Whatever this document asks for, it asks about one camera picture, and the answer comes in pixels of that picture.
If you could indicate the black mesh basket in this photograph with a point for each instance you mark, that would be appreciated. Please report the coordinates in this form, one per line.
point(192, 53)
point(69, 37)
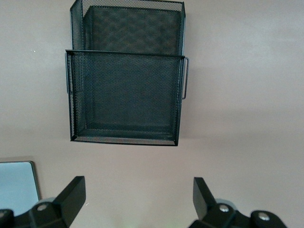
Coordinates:
point(130, 28)

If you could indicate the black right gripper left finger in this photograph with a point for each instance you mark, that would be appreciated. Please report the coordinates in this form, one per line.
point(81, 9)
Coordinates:
point(69, 202)

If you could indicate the silver laptop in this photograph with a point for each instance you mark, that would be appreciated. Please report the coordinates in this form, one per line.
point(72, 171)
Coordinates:
point(16, 185)

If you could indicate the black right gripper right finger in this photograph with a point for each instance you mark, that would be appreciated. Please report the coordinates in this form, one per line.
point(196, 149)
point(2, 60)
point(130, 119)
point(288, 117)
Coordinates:
point(206, 206)

